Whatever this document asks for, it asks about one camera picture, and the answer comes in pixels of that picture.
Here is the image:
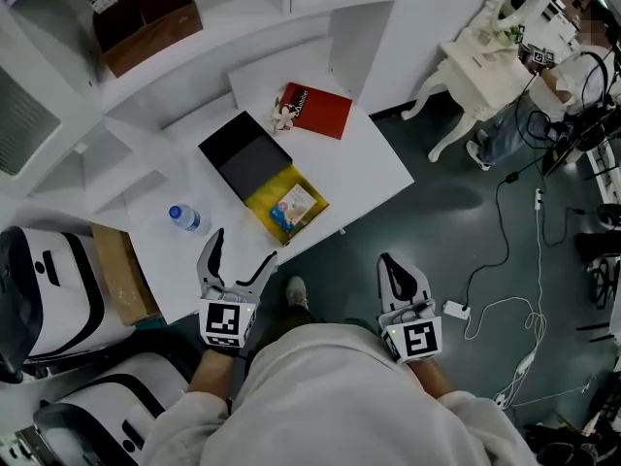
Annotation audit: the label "black and yellow box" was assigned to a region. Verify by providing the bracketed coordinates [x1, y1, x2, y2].
[197, 110, 332, 248]

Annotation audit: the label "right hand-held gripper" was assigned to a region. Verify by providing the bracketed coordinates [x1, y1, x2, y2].
[377, 252, 444, 366]

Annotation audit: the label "black wrist strap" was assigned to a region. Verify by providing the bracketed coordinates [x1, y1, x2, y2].
[202, 344, 254, 359]

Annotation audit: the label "black power cable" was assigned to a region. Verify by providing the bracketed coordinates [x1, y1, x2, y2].
[463, 171, 520, 308]

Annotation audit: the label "black chair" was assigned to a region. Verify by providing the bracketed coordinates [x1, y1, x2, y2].
[573, 201, 621, 311]

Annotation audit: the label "white desk with drawers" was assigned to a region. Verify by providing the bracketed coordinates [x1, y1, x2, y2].
[90, 36, 416, 325]

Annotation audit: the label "white cable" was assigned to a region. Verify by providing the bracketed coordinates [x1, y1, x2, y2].
[462, 209, 599, 411]

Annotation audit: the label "black bag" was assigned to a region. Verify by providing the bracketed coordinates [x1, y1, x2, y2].
[520, 419, 621, 466]

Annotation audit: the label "person's white sweatshirt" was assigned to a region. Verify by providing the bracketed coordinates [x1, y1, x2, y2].
[140, 321, 540, 466]

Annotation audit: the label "red book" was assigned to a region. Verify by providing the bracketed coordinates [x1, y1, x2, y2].
[279, 82, 354, 142]

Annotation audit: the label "person's left shoe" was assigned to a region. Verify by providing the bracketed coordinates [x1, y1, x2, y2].
[285, 275, 311, 311]

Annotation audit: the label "person's dark green trousers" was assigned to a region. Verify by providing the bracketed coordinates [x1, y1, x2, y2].
[253, 302, 385, 354]

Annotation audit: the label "white artificial flower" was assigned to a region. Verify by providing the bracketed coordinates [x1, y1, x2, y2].
[269, 104, 298, 133]

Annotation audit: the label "cream dressing table with mirror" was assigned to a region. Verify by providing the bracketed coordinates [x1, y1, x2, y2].
[401, 0, 550, 164]

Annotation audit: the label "brown cardboard box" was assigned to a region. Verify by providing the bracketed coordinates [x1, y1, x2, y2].
[90, 222, 162, 327]

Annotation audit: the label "clear blue-capped water bottle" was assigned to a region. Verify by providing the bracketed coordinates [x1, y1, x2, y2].
[168, 203, 213, 238]

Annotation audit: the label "brown wooden box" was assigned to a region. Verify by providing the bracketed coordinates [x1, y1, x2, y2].
[91, 0, 205, 79]

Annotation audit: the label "person's left forearm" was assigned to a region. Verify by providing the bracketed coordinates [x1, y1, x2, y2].
[186, 349, 235, 401]

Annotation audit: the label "person's right forearm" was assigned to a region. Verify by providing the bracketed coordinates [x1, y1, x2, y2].
[404, 356, 456, 401]

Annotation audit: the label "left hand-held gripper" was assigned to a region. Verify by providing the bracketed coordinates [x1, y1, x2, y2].
[195, 227, 279, 356]

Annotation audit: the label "white shelf cabinet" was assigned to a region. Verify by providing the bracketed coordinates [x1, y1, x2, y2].
[0, 0, 409, 214]

